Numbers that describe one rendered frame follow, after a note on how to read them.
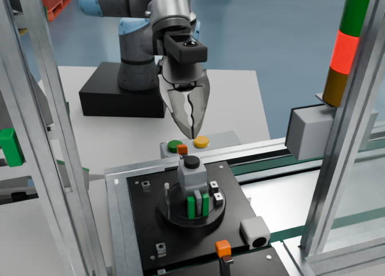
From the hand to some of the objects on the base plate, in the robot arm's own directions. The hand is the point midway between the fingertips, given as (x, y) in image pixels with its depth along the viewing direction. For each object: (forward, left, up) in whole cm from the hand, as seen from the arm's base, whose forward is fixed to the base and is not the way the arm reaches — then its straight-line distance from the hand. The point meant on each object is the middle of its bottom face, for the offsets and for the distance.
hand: (192, 131), depth 61 cm
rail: (-21, +26, -28) cm, 44 cm away
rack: (+15, -33, -32) cm, 49 cm away
